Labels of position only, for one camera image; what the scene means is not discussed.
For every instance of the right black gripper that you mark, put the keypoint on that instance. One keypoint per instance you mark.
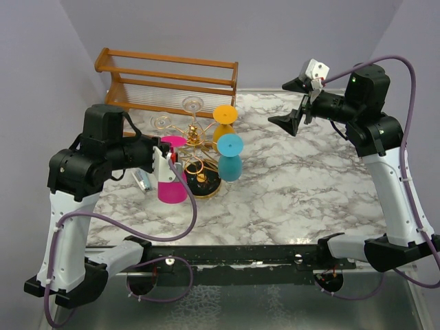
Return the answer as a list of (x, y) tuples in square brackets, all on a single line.
[(291, 120)]

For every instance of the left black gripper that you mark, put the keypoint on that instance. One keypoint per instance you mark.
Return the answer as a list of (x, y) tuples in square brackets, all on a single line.
[(151, 141)]

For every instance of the clear wine glass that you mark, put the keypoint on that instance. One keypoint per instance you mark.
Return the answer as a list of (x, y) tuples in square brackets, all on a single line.
[(193, 105), (161, 122)]

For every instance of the pink plastic goblet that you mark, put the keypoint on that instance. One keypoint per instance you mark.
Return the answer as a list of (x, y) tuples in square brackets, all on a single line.
[(173, 192)]

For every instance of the blue plastic goblet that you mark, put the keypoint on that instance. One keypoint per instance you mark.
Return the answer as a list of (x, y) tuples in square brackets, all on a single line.
[(230, 164)]

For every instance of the orange plastic goblet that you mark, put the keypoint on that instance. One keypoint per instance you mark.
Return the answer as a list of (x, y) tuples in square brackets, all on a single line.
[(224, 116)]

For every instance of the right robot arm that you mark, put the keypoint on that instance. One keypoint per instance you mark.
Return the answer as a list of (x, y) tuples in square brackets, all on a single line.
[(380, 142)]

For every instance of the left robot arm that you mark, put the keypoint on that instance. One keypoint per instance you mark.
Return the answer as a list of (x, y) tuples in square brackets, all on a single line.
[(76, 178)]

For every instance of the wooden dish rack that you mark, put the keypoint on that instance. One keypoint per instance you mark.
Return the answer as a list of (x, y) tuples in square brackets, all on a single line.
[(160, 83)]

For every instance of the small blue white packet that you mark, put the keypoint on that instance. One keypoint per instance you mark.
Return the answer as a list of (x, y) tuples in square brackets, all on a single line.
[(141, 178)]

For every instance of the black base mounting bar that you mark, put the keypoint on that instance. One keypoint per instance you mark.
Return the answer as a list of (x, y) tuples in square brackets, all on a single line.
[(224, 265)]

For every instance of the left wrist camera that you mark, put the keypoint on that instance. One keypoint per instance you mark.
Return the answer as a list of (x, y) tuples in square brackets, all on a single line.
[(161, 167)]

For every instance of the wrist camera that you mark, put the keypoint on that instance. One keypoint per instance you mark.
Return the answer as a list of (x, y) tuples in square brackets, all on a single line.
[(312, 75), (161, 167)]

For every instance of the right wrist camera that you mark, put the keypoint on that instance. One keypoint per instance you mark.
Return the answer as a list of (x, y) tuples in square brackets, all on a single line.
[(312, 75)]

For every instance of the gold wire wine glass rack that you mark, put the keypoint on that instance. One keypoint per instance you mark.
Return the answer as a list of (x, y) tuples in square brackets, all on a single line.
[(200, 167)]

